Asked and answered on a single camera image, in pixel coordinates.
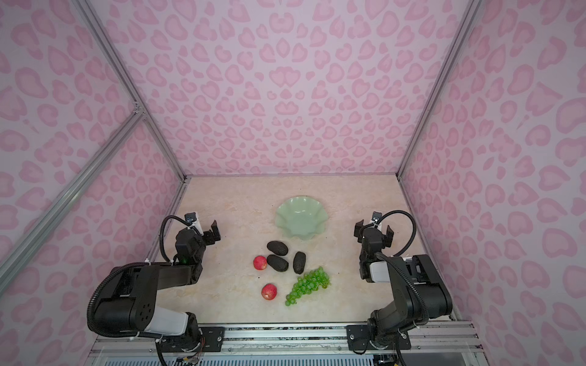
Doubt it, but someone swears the red apple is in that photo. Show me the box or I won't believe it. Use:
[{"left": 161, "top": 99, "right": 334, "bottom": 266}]
[
  {"left": 253, "top": 256, "right": 268, "bottom": 271},
  {"left": 261, "top": 284, "right": 278, "bottom": 300}
]

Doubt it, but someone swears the dark avocado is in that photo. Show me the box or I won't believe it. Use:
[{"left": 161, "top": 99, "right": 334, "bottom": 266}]
[
  {"left": 266, "top": 255, "right": 289, "bottom": 272},
  {"left": 266, "top": 240, "right": 289, "bottom": 256},
  {"left": 293, "top": 252, "right": 307, "bottom": 275}
]

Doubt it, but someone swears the green grape bunch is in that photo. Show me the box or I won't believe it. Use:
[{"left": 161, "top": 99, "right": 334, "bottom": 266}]
[{"left": 285, "top": 267, "right": 331, "bottom": 307}]

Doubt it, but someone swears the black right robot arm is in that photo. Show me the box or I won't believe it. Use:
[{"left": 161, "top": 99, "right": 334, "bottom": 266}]
[{"left": 346, "top": 221, "right": 453, "bottom": 355}]

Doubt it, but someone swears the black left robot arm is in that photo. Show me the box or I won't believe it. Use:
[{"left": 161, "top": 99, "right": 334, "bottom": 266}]
[{"left": 86, "top": 213, "right": 221, "bottom": 352}]

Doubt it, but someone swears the light green wavy fruit bowl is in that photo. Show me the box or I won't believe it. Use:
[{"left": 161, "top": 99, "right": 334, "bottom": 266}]
[{"left": 275, "top": 196, "right": 329, "bottom": 240}]

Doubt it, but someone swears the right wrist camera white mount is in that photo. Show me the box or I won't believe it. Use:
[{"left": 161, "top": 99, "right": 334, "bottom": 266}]
[{"left": 370, "top": 211, "right": 383, "bottom": 227}]

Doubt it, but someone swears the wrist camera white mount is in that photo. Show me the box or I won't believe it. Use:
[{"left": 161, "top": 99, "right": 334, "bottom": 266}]
[
  {"left": 370, "top": 211, "right": 383, "bottom": 227},
  {"left": 184, "top": 212, "right": 204, "bottom": 235}
]

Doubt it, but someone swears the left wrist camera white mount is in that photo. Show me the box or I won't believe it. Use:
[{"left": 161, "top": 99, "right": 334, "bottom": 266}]
[{"left": 184, "top": 212, "right": 204, "bottom": 235}]

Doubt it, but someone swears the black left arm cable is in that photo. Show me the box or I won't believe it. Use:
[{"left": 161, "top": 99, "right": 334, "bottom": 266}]
[{"left": 158, "top": 214, "right": 193, "bottom": 264}]

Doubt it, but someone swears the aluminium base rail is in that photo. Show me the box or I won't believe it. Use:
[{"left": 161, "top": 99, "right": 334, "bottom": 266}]
[{"left": 85, "top": 320, "right": 488, "bottom": 365}]

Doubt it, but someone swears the diagonal aluminium frame bar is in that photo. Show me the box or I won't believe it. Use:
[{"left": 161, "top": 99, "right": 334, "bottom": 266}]
[{"left": 1, "top": 108, "right": 144, "bottom": 294}]

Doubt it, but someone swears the right corner aluminium post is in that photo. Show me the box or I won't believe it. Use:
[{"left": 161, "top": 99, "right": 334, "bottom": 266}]
[{"left": 396, "top": 0, "right": 485, "bottom": 182}]

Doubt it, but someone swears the corner aluminium post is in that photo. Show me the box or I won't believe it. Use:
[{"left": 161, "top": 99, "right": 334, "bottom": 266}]
[
  {"left": 72, "top": 0, "right": 188, "bottom": 182},
  {"left": 396, "top": 0, "right": 485, "bottom": 182}
]

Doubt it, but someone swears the left corner aluminium post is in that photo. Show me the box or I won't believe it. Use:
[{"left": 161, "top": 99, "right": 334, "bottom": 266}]
[{"left": 72, "top": 0, "right": 188, "bottom": 182}]

